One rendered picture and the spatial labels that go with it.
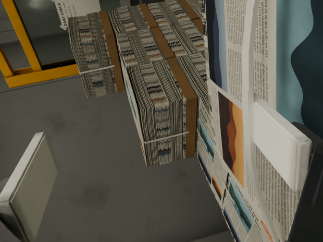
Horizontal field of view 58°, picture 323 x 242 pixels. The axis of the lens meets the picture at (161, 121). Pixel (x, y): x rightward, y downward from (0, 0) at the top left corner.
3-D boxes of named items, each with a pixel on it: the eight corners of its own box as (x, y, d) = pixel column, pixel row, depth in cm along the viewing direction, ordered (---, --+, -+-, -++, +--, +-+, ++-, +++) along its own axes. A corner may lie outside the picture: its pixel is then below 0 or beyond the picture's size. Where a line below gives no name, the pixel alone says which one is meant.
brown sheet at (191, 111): (194, 157, 138) (185, 159, 137) (176, 115, 157) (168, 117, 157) (197, 97, 110) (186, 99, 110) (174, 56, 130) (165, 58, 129)
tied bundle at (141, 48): (177, 116, 157) (135, 126, 154) (163, 83, 177) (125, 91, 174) (176, 56, 130) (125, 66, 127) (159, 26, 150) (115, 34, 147)
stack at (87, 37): (285, 57, 189) (87, 100, 171) (262, 35, 210) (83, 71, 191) (303, -1, 162) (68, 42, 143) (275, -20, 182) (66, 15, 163)
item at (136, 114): (148, 166, 134) (145, 166, 134) (135, 123, 153) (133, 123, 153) (140, 108, 107) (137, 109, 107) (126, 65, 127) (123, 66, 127)
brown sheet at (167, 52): (176, 115, 157) (168, 117, 157) (162, 83, 177) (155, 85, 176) (174, 56, 130) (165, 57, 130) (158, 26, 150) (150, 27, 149)
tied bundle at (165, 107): (195, 157, 138) (148, 169, 134) (177, 115, 158) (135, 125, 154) (199, 97, 111) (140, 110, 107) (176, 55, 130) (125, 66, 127)
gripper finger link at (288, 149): (297, 142, 13) (313, 139, 13) (244, 93, 20) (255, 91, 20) (294, 194, 15) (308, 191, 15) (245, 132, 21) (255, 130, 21)
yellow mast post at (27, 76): (243, 41, 239) (9, 88, 212) (239, 36, 245) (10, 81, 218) (245, 31, 233) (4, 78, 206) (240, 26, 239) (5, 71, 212)
